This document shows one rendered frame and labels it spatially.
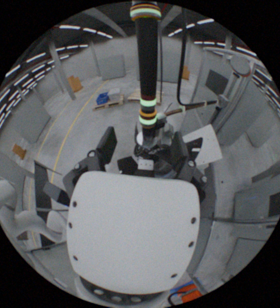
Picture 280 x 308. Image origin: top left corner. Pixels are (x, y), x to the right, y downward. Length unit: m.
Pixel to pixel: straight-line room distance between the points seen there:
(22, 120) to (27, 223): 5.95
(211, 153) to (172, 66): 5.65
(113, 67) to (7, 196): 7.60
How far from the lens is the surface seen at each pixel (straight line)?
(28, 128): 6.30
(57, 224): 0.69
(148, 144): 0.29
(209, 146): 0.62
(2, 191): 0.42
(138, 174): 0.53
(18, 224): 0.52
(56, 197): 0.77
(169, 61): 5.90
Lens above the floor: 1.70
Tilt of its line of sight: 64 degrees down
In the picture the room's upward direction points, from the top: 7 degrees counter-clockwise
